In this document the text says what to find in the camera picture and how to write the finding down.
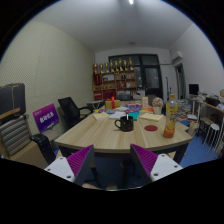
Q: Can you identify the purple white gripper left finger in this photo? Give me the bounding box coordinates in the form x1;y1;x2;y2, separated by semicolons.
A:
45;145;94;186

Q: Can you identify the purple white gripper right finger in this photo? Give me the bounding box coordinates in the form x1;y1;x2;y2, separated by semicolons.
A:
130;144;182;185

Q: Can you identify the black chair near table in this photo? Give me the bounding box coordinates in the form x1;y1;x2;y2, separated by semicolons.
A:
31;134;56;164

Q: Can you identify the red round coaster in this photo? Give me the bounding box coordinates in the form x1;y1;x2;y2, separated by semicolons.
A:
144;125;158;131

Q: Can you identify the wooden meeting table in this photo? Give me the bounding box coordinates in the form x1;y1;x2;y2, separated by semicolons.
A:
55;115;192;163

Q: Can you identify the black polka dot mug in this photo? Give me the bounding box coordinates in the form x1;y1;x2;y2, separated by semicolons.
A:
114;116;134;132

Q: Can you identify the yellow envelope right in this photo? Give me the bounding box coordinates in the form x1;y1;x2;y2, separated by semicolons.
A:
140;113;163;122

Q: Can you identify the yellow envelope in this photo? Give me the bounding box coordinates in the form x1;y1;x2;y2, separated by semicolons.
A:
93;112;109;120
140;113;163;122

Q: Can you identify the teal paper sheet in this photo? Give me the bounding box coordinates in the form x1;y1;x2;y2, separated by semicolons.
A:
129;112;140;121

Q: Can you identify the yellow envelope left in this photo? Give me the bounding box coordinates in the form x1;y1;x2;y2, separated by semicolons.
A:
93;112;109;120

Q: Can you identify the black office chair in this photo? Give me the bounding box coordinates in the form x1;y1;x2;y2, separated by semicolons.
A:
58;97;93;129

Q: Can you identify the purple sign board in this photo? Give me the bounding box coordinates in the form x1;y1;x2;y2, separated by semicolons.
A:
33;104;59;132

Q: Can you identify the white papers stack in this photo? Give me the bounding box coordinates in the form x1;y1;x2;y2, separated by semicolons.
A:
109;111;126;119

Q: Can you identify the orange drink plastic bottle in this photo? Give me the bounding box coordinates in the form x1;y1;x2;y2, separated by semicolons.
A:
164;94;178;138

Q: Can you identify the flower bouquet in pot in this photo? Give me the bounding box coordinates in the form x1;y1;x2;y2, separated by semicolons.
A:
152;97;164;115

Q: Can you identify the pink card box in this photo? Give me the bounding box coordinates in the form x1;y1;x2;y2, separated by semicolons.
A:
141;97;149;109

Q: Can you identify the striped cushion wooden chair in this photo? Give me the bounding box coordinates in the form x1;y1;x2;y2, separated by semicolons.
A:
0;114;31;158

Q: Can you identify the yellow gift box red ribbon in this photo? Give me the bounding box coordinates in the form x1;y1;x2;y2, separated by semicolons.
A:
105;97;121;109

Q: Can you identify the white round stool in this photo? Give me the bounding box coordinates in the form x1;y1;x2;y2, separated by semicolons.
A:
204;123;220;143

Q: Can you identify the side desk right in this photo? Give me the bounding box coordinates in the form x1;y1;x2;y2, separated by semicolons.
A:
192;99;224;150

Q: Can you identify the computer monitor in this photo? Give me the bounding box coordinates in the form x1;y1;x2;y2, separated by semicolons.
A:
189;84;199;95

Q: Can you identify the wooden trophy shelf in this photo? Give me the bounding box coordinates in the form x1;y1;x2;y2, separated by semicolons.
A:
92;58;137;100

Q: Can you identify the dark bag on chair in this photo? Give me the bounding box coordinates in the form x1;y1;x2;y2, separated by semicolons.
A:
0;83;26;115

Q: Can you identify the dark window door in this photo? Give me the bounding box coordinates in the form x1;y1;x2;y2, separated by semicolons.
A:
109;54;163;98

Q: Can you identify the white air conditioner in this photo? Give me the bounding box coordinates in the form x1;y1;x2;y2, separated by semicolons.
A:
171;51;183;64

